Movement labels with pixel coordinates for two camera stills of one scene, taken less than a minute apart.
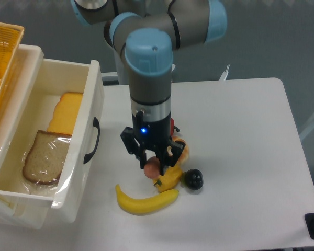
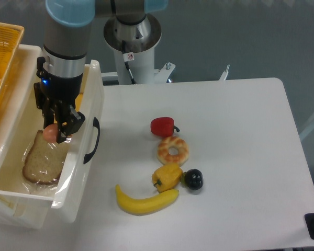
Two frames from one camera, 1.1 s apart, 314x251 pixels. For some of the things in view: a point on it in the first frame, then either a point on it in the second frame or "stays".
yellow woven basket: [5, 40] stays
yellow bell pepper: [170, 180] stays
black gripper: [155, 136] → [65, 89]
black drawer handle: [96, 124] stays
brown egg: [152, 168] → [50, 133]
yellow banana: [142, 206] stays
